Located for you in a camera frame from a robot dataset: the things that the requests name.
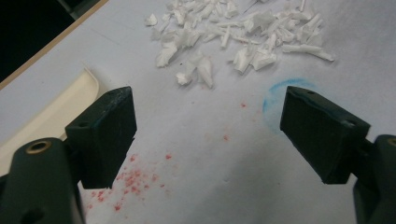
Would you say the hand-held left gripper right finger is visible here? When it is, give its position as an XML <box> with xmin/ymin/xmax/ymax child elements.
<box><xmin>279</xmin><ymin>85</ymin><xmax>372</xmax><ymax>185</ymax></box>

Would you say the pile of white paper scraps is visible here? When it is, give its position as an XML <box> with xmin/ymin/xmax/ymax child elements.
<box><xmin>144</xmin><ymin>0</ymin><xmax>336</xmax><ymax>90</ymax></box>

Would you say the cream plastic dustpan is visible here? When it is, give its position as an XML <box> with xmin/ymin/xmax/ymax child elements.
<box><xmin>0</xmin><ymin>66</ymin><xmax>101</xmax><ymax>175</ymax></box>

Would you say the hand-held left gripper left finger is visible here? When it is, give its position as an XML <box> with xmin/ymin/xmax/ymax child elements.
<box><xmin>64</xmin><ymin>86</ymin><xmax>138</xmax><ymax>190</ymax></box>

